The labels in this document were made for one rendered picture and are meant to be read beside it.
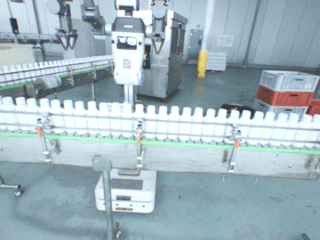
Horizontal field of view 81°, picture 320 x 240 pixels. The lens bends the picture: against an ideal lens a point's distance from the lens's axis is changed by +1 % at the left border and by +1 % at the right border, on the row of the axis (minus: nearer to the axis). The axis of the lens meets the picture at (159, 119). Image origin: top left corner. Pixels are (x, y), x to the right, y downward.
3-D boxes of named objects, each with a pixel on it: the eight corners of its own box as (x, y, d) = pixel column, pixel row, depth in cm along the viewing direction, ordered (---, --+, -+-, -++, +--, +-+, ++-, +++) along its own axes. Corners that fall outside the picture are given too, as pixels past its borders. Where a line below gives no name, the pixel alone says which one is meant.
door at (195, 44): (187, 64, 1230) (191, 28, 1146) (187, 64, 1239) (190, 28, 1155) (202, 65, 1230) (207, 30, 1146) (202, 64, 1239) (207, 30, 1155)
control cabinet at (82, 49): (82, 76, 706) (76, 18, 630) (93, 78, 692) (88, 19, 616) (66, 80, 635) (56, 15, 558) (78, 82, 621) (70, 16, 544)
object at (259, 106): (266, 120, 277) (270, 106, 268) (251, 110, 314) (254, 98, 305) (303, 120, 284) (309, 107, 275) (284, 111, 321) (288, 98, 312)
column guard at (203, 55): (196, 77, 817) (200, 50, 773) (195, 75, 853) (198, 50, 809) (205, 78, 817) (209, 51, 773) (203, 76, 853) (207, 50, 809)
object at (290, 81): (275, 91, 259) (280, 75, 250) (258, 84, 296) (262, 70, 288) (315, 92, 266) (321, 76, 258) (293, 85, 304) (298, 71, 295)
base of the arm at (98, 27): (103, 32, 135) (104, 17, 137) (99, 26, 127) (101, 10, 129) (91, 32, 135) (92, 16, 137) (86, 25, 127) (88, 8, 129)
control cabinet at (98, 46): (97, 72, 785) (93, 21, 708) (107, 74, 771) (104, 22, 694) (84, 75, 713) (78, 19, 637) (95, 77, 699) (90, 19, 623)
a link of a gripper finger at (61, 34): (56, 50, 91) (54, 28, 88) (64, 49, 98) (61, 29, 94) (71, 51, 91) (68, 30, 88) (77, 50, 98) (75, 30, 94)
